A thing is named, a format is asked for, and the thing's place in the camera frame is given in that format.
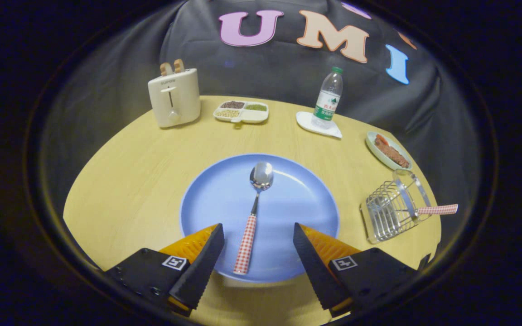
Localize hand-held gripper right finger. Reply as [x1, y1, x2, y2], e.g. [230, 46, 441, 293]
[293, 222, 429, 317]

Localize pale green oval plate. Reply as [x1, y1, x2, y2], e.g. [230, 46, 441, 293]
[366, 131, 413, 171]

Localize blue round plate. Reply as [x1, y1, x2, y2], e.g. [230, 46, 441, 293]
[180, 153, 340, 284]

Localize metal wire cutlery basket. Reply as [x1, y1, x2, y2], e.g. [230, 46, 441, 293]
[360, 169, 432, 245]

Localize clear water bottle green cap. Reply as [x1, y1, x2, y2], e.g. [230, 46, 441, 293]
[311, 67, 344, 130]

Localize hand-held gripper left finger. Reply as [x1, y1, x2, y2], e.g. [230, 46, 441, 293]
[105, 223, 225, 317]

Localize brown meat slices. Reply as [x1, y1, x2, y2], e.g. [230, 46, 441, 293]
[374, 134, 410, 168]

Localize cream toaster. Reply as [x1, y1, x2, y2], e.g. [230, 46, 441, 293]
[148, 68, 201, 129]

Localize spoon with red checkered handle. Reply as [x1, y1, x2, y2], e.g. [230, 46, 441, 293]
[233, 162, 274, 275]

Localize white square coaster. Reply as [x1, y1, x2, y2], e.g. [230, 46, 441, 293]
[296, 111, 343, 139]

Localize fork with red checkered handle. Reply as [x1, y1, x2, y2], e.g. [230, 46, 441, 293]
[399, 204, 459, 216]

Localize white divided grain tray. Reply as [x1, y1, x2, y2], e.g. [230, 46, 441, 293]
[213, 100, 269, 127]

